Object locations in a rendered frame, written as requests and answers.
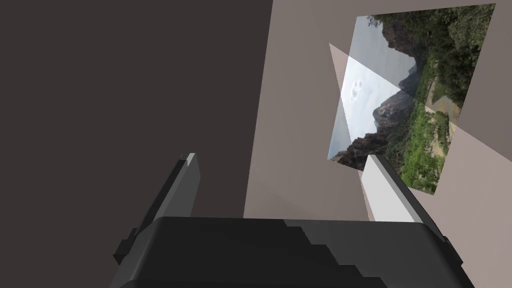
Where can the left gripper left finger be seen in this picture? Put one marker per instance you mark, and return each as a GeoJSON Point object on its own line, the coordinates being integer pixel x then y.
{"type": "Point", "coordinates": [178, 192]}

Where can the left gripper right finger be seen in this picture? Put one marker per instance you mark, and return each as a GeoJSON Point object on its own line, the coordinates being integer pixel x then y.
{"type": "Point", "coordinates": [388, 196]}

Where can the mountain landscape wall picture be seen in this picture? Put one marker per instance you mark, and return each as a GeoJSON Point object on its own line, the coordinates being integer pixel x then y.
{"type": "Point", "coordinates": [416, 88]}

